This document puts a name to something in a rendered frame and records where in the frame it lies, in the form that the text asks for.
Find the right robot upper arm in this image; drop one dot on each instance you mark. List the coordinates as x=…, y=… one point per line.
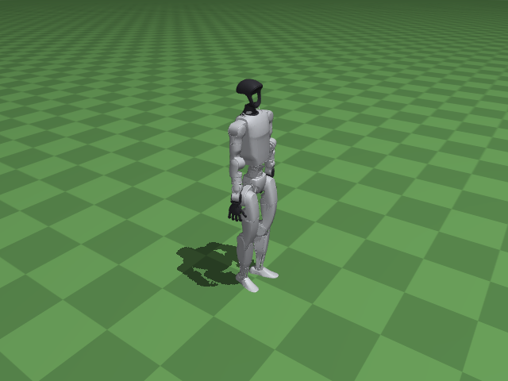
x=236, y=132

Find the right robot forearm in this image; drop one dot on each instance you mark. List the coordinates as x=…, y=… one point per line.
x=236, y=177

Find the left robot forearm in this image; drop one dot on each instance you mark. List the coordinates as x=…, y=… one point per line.
x=270, y=163

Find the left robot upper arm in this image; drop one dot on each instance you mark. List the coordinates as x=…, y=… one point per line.
x=272, y=140

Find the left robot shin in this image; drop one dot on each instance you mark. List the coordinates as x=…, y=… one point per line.
x=260, y=247

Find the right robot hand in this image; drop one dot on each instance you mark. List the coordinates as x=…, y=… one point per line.
x=235, y=209

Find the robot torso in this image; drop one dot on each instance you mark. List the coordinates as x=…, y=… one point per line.
x=255, y=148

